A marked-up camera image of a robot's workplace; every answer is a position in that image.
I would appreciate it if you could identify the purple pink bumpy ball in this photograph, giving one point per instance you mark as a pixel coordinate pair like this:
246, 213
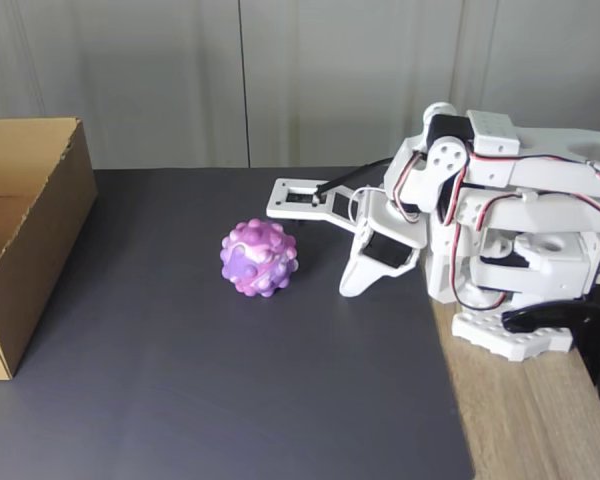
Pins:
257, 257

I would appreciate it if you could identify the brown cardboard box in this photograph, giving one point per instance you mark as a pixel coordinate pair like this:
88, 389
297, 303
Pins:
45, 250

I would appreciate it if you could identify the black table clamp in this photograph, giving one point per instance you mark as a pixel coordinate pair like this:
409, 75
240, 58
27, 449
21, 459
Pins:
555, 315

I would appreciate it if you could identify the dark grey table mat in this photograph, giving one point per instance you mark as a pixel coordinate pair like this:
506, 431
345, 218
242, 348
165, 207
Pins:
205, 375

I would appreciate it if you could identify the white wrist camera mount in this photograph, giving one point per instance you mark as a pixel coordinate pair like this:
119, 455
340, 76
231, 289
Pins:
279, 206

